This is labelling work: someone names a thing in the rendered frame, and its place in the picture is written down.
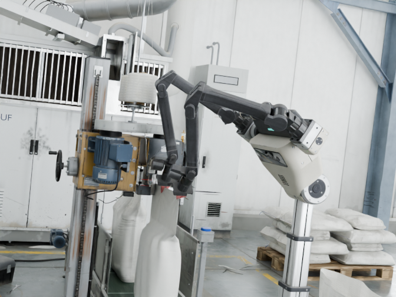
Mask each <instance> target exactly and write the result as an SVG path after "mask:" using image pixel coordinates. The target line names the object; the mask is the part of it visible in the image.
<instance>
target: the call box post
mask: <svg viewBox="0 0 396 297"><path fill-rule="evenodd" d="M207 243H208V242H202V243H201V250H200V260H199V270H198V276H197V287H196V297H202V291H203V280H204V270H205V264H206V253H207Z"/></svg>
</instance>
